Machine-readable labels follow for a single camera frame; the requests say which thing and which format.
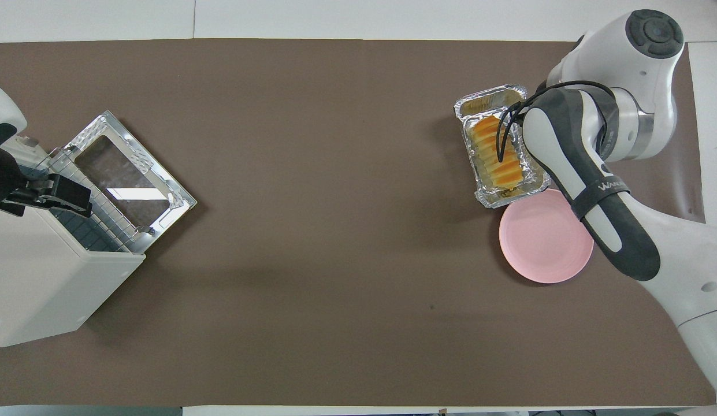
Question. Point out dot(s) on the brown table mat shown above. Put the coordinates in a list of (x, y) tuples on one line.
[(335, 202)]

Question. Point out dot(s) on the glass oven door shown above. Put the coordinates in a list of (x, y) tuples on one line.
[(130, 179)]

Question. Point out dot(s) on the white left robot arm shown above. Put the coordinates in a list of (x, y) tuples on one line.
[(3, 110)]

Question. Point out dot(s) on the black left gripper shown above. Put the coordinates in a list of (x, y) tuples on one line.
[(3, 179)]

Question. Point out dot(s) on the pink round plate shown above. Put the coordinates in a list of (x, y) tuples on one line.
[(543, 248)]

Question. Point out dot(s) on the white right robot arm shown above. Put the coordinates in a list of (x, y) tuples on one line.
[(653, 115)]

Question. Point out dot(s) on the cream toaster oven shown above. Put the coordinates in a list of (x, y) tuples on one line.
[(40, 271)]

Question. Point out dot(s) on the aluminium foil tray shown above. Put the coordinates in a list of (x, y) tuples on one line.
[(479, 104)]

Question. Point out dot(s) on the golden bread loaf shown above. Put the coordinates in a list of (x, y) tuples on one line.
[(488, 150)]

